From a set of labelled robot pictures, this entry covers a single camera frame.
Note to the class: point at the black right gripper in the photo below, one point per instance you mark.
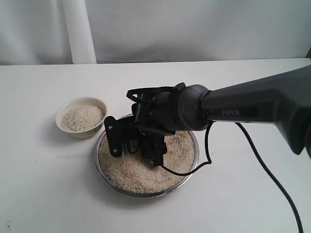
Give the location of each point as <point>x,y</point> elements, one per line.
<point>151,138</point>

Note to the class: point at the brown wooden cup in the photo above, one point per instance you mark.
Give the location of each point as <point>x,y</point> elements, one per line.
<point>133,146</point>

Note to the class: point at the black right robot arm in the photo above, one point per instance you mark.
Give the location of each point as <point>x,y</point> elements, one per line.
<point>283,100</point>

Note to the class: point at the rice in steel tray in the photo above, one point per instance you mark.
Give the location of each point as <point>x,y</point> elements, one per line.
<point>136,174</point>

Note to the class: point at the rice in cream bowl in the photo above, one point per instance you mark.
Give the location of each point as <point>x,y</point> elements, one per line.
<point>82,118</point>

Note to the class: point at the cream ceramic bowl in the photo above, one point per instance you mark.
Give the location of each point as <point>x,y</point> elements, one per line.
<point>76,103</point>

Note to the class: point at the round steel tray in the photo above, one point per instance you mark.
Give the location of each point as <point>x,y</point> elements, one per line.
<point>145,193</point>

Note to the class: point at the white backdrop curtain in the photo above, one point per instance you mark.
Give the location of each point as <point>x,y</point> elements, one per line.
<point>45,32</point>

